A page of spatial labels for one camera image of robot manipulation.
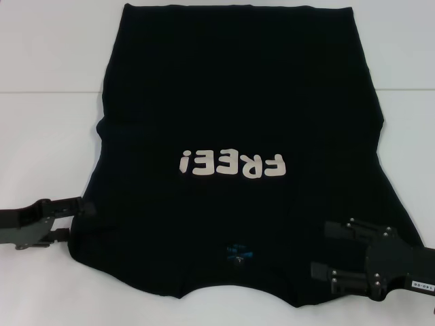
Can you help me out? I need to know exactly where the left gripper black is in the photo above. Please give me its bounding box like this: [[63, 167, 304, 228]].
[[0, 196, 97, 251]]

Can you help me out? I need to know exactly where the black shirt with FREE print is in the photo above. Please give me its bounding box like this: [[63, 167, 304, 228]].
[[69, 3, 428, 300]]

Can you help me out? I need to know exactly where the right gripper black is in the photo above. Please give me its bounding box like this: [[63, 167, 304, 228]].
[[309, 217, 435, 302]]

